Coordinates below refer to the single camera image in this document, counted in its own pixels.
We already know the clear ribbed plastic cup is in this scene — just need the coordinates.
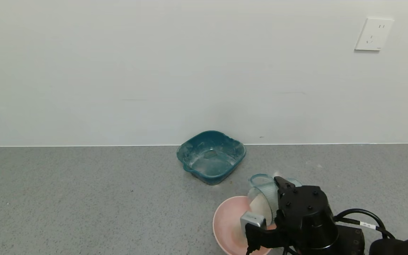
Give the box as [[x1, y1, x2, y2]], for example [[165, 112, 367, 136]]
[[247, 173, 302, 226]]

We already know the fine pale powder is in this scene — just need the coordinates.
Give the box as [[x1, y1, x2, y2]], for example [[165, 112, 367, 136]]
[[249, 193, 274, 226]]

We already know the pink bowl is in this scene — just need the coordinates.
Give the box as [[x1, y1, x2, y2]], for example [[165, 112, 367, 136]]
[[212, 196, 277, 255]]

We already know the teal plastic basin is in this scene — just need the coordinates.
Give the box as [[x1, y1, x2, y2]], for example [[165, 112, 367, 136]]
[[177, 131, 247, 186]]

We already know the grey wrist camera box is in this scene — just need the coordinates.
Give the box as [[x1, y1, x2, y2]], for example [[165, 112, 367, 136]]
[[240, 211, 267, 229]]

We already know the black cable with white label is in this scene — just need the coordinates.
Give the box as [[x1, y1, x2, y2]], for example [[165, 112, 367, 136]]
[[333, 209, 396, 239]]

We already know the white wall socket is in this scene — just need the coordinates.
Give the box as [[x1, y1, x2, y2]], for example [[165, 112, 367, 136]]
[[355, 17, 395, 51]]

